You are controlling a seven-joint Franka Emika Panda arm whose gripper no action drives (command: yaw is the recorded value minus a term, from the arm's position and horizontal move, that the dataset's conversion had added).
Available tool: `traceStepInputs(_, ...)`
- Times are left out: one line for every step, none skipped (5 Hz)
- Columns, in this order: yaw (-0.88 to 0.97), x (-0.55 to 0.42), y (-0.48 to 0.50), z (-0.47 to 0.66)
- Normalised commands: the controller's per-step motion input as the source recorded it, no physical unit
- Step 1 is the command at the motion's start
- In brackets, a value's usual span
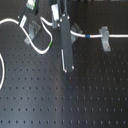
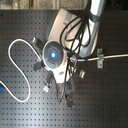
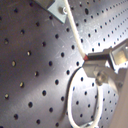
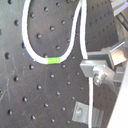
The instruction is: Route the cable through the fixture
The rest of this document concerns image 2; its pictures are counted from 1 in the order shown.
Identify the metal cable clip right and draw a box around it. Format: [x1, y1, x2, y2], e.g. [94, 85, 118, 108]
[97, 48, 104, 69]

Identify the small metal clip centre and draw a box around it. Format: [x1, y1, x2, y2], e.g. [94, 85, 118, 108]
[79, 70, 85, 79]

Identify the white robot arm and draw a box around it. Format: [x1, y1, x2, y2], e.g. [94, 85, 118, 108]
[42, 0, 105, 108]

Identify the blue cable connector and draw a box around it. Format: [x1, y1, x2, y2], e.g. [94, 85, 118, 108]
[0, 85, 6, 94]

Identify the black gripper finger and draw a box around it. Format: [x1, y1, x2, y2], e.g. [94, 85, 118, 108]
[65, 80, 75, 108]

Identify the metal clip upper left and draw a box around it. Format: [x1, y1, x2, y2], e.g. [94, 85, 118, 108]
[32, 37, 42, 48]

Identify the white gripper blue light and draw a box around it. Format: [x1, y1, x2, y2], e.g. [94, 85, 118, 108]
[42, 41, 70, 93]

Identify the white cable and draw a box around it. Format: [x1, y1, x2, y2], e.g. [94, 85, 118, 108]
[0, 38, 128, 103]

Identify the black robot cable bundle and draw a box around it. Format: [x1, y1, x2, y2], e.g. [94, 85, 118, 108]
[59, 6, 101, 101]

